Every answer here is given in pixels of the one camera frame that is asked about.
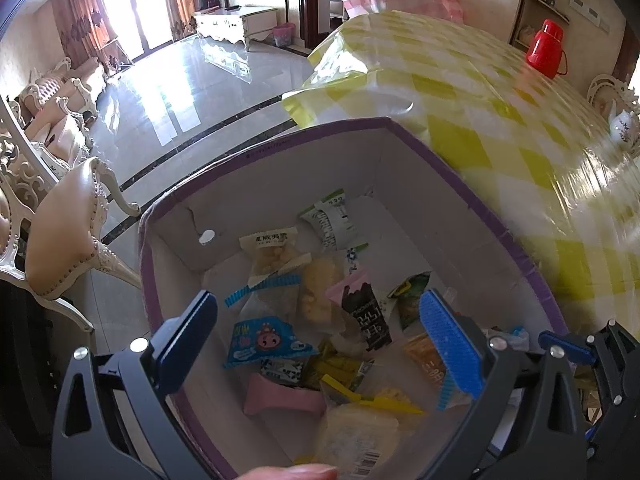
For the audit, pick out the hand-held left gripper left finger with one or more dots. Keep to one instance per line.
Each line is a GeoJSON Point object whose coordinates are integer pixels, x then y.
{"type": "Point", "coordinates": [190, 345]}

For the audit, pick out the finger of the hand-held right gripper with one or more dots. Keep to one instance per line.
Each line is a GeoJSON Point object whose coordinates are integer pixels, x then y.
{"type": "Point", "coordinates": [620, 360]}
{"type": "Point", "coordinates": [570, 350]}

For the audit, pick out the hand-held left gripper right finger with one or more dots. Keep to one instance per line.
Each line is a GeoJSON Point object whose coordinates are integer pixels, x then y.
{"type": "Point", "coordinates": [445, 345]}

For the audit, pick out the black and pink chocolate packet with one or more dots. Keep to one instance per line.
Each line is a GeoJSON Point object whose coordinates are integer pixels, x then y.
{"type": "Point", "coordinates": [365, 315]}

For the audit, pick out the white cake clear packet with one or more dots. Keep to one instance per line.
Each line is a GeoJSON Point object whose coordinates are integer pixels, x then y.
{"type": "Point", "coordinates": [360, 435]}

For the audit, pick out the white cardboard box purple rim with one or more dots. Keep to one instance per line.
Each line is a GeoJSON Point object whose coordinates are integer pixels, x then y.
{"type": "Point", "coordinates": [310, 160]}

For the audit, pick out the person's left hand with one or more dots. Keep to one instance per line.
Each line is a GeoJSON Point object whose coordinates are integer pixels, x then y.
{"type": "Point", "coordinates": [295, 472]}

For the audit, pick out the orange snack packet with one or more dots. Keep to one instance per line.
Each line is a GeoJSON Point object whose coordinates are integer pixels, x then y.
{"type": "Point", "coordinates": [425, 360]}

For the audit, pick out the blue cartoon snack packet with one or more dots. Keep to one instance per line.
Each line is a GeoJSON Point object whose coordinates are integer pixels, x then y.
{"type": "Point", "coordinates": [265, 342]}

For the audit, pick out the blue edged clear packet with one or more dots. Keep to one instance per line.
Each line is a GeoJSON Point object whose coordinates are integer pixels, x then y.
{"type": "Point", "coordinates": [260, 292]}

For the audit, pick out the cow print snack packet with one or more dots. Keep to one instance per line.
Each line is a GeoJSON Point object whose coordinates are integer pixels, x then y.
{"type": "Point", "coordinates": [282, 371]}

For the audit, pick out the pink snack packet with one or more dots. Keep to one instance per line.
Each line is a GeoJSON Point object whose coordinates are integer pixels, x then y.
{"type": "Point", "coordinates": [280, 397]}

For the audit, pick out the puffed snack clear packet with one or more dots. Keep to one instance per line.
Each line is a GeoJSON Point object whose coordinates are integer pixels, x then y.
{"type": "Point", "coordinates": [270, 255]}

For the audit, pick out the yellow cake clear packet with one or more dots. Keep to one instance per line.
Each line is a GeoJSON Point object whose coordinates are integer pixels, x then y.
{"type": "Point", "coordinates": [320, 295]}

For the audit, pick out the tan leather ornate chair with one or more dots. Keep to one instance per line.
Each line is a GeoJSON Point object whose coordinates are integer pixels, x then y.
{"type": "Point", "coordinates": [15, 200]}
{"type": "Point", "coordinates": [65, 240]}

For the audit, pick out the white and green snack packet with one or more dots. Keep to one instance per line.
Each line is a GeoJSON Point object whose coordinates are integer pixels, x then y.
{"type": "Point", "coordinates": [330, 220]}

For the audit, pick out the white floral teapot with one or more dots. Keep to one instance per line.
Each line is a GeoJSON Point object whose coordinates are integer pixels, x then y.
{"type": "Point", "coordinates": [625, 127]}

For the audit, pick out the yellow checked tablecloth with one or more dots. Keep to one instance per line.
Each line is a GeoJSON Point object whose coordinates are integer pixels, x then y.
{"type": "Point", "coordinates": [500, 110]}

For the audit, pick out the cream leather armchair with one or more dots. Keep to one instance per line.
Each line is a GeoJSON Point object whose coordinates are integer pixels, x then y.
{"type": "Point", "coordinates": [65, 130]}

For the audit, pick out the white ornate chair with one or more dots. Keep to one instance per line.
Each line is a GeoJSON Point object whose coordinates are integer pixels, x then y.
{"type": "Point", "coordinates": [607, 90]}

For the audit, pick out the cream leather sofa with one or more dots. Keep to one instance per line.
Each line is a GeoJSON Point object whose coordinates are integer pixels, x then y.
{"type": "Point", "coordinates": [65, 80]}

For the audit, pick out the red thermos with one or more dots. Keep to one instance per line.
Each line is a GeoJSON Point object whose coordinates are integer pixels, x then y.
{"type": "Point", "coordinates": [542, 50]}

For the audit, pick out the white television cabinet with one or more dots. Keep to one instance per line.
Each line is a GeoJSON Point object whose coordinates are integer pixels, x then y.
{"type": "Point", "coordinates": [230, 25]}

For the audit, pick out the pink waste bin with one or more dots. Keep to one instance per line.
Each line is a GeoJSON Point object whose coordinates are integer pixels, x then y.
{"type": "Point", "coordinates": [283, 36]}

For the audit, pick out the wooden corner shelf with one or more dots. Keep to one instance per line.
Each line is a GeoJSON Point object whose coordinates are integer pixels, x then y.
{"type": "Point", "coordinates": [540, 0]}

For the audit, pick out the white wall switch panel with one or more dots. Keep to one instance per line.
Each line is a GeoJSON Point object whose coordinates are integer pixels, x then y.
{"type": "Point", "coordinates": [590, 12]}

